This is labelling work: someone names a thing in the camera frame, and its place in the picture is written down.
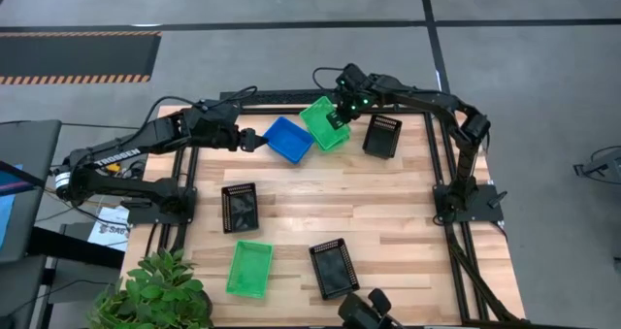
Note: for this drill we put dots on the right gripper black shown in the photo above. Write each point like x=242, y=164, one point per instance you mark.
x=356, y=91

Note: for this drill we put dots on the blue plastic basket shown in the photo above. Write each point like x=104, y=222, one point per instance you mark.
x=289, y=140

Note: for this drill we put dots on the white printed paper sheet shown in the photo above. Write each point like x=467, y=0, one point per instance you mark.
x=109, y=232

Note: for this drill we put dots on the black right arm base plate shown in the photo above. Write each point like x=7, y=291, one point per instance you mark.
x=485, y=211

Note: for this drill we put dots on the black plastic basket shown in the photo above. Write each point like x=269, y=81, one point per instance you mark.
x=334, y=270
x=382, y=137
x=240, y=208

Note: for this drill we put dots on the blue screen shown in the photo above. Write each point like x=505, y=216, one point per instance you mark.
x=7, y=207

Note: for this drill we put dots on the black mat orange hazard stripes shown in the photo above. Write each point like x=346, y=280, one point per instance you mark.
x=77, y=57

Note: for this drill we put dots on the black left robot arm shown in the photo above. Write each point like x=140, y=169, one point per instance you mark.
x=121, y=156

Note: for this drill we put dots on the grey tripod stand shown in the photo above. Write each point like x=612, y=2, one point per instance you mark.
x=601, y=166

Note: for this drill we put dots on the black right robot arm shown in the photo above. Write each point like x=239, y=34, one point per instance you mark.
x=436, y=101

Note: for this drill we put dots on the green leafy potted plant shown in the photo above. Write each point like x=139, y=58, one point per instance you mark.
x=150, y=295

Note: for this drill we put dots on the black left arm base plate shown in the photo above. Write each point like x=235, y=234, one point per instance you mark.
x=145, y=215

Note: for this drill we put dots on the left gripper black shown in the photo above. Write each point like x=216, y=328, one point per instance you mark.
x=231, y=136

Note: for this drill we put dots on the black perforated edge strip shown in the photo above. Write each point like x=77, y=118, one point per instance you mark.
x=276, y=97

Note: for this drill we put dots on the green plastic basket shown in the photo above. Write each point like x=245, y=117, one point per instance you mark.
x=250, y=269
x=341, y=142
x=315, y=120

